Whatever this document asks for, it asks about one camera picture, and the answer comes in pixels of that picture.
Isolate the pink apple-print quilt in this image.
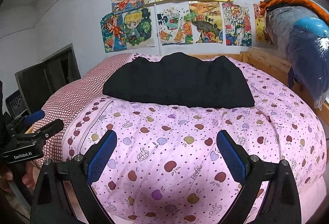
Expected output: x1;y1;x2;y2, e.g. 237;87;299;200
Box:
55;53;327;224

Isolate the red checkered bed sheet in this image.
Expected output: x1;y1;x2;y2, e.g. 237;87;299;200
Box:
33;53;134;168

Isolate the person's left hand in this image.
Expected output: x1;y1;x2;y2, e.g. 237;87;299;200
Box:
0;162;36;188

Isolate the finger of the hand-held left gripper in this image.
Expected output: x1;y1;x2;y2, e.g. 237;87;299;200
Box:
5;110;45;132
33;119;65;139

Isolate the group of colourful wall drawings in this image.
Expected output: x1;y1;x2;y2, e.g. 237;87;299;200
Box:
100;0;270;54

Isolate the wooden bed frame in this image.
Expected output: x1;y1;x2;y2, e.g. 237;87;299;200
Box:
190;51;329;111

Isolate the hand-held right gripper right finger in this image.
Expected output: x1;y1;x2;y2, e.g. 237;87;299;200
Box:
216;130;302;224

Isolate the plastic-wrapped blue bedding bundle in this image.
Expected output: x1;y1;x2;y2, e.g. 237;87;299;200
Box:
265;6;329;109

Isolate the black padded jacket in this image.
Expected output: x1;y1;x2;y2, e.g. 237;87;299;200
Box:
102;52;255;109

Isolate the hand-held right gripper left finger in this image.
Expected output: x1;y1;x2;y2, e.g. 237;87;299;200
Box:
30;130;118;224

